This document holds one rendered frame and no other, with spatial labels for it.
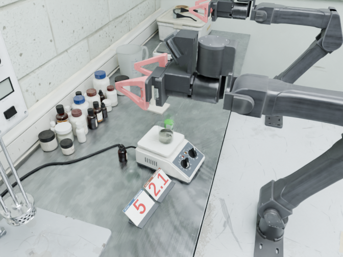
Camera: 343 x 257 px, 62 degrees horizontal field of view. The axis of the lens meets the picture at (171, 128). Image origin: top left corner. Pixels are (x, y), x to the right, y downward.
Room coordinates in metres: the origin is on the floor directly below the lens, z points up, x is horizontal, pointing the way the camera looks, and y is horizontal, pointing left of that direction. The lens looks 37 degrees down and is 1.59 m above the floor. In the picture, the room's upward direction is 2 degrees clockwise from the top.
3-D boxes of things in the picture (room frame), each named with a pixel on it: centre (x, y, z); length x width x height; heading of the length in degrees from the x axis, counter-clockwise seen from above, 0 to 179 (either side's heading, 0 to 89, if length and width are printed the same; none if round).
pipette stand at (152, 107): (1.05, 0.06, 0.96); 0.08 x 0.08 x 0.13; 65
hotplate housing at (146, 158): (0.72, 0.01, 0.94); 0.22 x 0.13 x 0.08; 63
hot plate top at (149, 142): (0.73, 0.03, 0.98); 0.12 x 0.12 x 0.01; 63
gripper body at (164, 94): (0.53, -0.01, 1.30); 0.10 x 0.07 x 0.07; 164
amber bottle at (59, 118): (0.87, 0.41, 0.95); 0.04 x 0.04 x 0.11
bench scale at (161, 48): (1.63, -0.02, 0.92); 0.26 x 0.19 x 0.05; 77
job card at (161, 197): (0.59, 0.03, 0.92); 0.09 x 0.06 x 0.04; 152
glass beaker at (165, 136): (0.72, 0.02, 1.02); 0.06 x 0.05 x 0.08; 10
